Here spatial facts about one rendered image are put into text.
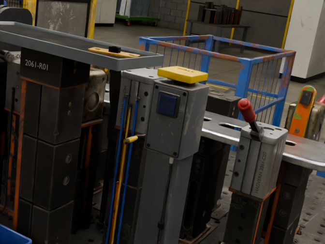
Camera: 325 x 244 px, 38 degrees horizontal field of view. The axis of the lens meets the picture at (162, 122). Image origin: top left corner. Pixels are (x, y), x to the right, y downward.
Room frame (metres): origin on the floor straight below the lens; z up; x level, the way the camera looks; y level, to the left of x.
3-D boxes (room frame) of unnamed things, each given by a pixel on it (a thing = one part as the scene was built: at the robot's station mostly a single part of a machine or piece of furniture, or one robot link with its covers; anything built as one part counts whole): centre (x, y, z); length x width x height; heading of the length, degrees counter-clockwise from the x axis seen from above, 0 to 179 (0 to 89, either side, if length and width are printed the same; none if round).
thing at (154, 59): (0.84, 0.21, 1.16); 0.37 x 0.14 x 0.02; 62
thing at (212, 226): (1.05, -0.12, 0.84); 0.17 x 0.06 x 0.29; 152
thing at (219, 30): (11.50, -1.03, 0.58); 1.97 x 0.90 x 1.16; 154
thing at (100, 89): (1.03, 0.19, 0.89); 0.13 x 0.11 x 0.38; 152
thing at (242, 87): (3.54, -0.38, 0.47); 1.20 x 0.80 x 0.95; 153
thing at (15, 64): (1.06, 0.32, 0.89); 0.13 x 0.11 x 0.38; 152
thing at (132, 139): (0.86, 0.03, 1.00); 0.12 x 0.01 x 0.01; 152
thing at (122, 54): (0.79, 0.10, 1.17); 0.08 x 0.04 x 0.01; 80
